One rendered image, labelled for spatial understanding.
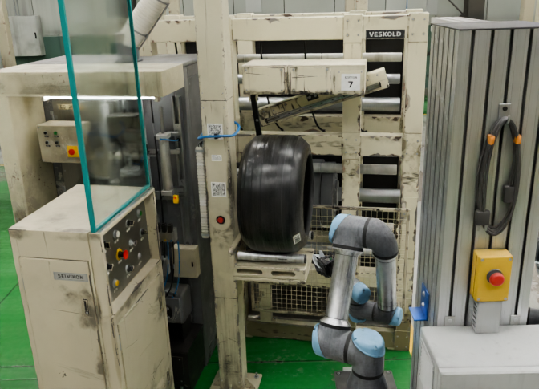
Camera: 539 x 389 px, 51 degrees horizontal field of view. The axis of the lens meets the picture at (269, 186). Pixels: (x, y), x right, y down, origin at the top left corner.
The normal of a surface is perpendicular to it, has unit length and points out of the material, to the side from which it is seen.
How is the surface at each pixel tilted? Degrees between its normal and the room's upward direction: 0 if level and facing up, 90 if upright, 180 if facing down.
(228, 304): 90
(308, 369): 0
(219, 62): 90
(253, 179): 59
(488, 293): 90
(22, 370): 0
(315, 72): 90
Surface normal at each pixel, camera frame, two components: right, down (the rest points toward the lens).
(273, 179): -0.18, -0.24
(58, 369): -0.19, 0.32
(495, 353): -0.03, -0.95
